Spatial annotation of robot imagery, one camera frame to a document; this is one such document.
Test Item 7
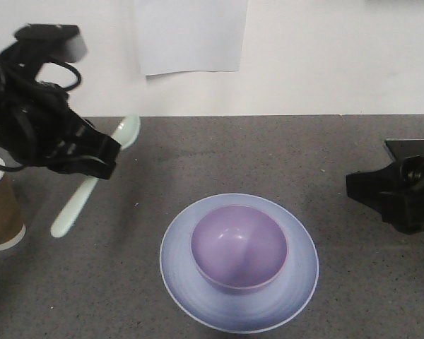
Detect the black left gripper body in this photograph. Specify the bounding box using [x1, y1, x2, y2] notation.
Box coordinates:
[0, 45, 93, 172]

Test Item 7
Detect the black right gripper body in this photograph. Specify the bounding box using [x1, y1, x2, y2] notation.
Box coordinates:
[383, 138, 424, 198]

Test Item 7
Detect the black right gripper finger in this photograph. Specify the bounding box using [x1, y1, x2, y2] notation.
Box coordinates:
[346, 163, 424, 234]

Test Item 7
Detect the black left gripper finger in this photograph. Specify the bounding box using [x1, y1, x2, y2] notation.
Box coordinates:
[69, 124, 121, 163]
[49, 158, 115, 179]

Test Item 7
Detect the pale green plastic spoon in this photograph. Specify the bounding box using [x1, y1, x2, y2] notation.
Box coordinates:
[50, 115, 141, 238]

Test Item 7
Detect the brown paper cup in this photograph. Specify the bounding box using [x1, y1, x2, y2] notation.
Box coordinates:
[0, 170, 26, 251]

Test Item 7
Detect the lilac plastic bowl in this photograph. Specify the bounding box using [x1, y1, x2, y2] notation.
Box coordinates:
[190, 204, 289, 295]

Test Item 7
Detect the blue round plate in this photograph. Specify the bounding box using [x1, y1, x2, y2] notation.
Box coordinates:
[160, 193, 319, 334]

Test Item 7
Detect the white paper sheet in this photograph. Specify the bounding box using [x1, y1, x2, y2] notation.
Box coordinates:
[135, 1, 248, 76]

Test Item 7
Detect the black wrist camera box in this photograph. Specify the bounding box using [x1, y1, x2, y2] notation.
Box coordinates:
[14, 24, 88, 63]

